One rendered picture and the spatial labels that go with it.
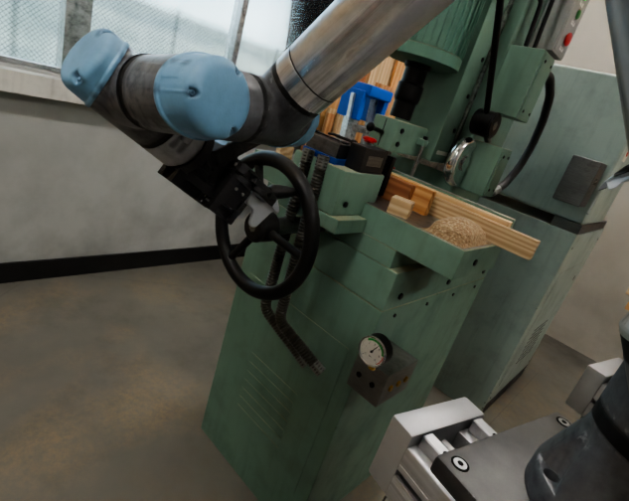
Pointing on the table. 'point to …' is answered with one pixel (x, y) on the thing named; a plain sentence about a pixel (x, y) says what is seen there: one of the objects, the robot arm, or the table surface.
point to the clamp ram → (387, 173)
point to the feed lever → (487, 122)
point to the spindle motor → (443, 38)
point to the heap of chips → (458, 232)
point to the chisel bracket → (397, 135)
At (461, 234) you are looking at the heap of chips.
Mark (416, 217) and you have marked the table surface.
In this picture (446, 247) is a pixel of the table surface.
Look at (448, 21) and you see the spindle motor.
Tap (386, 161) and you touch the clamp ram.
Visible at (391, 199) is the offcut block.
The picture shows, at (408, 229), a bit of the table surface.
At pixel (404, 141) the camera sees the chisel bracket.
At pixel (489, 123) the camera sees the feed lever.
